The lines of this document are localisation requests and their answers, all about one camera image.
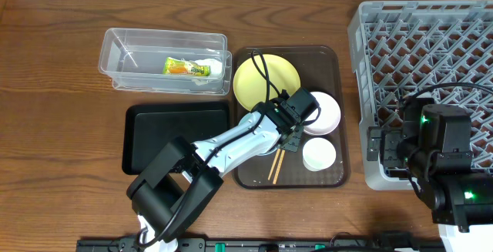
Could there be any green snack wrapper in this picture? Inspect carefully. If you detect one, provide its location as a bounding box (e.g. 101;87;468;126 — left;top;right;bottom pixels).
163;57;211;76

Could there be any wooden chopstick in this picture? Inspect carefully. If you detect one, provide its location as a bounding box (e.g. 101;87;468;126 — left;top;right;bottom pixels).
273;150;286;185
267;148;281;180

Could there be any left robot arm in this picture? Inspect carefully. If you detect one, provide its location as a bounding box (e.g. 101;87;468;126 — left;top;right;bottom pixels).
126;96;319;250

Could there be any light blue bowl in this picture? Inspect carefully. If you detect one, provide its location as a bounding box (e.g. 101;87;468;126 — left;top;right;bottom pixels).
258;146;278;156

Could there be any wooden chopstick right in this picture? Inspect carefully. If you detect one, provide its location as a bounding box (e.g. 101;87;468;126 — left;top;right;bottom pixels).
273;150;286;185

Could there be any wooden chopstick left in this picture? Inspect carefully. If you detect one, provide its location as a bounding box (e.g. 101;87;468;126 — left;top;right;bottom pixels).
267;148;281;180

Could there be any white napkin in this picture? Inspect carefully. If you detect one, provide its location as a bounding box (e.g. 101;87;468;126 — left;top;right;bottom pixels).
193;59;223;86

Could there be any brown serving tray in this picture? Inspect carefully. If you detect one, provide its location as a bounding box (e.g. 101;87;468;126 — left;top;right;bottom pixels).
233;45;350;190

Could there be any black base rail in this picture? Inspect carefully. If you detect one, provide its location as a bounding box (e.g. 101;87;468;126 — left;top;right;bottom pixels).
75;232;444;252

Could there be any pink bowl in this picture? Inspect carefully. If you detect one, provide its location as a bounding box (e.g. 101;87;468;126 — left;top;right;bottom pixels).
304;92;341;136

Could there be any clear plastic bin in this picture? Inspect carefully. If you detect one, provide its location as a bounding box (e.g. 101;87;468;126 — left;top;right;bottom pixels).
99;28;232;96

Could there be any pale green cup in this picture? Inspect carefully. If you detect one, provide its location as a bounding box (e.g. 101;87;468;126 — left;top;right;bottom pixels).
302;137;337;172

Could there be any yellow plate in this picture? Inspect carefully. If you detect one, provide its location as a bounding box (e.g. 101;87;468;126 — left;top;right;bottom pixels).
233;54;300;111

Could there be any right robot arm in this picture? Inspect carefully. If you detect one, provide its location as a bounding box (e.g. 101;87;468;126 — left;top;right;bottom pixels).
366;97;492;251

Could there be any black tray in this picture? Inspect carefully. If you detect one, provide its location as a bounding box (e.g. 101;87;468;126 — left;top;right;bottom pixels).
122;102;230;175

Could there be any grey dishwasher rack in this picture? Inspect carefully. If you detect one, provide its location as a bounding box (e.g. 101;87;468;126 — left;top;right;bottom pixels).
347;0;492;190

